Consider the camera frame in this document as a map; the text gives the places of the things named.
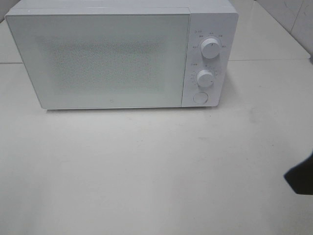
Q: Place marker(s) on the white round door button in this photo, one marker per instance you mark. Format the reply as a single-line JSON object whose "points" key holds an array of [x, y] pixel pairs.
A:
{"points": [[200, 98]]}

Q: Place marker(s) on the white microwave knob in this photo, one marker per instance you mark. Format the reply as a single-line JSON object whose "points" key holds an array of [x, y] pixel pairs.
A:
{"points": [[210, 47], [205, 78]]}

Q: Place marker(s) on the white microwave oven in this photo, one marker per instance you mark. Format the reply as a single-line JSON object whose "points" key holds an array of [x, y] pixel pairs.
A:
{"points": [[101, 54]]}

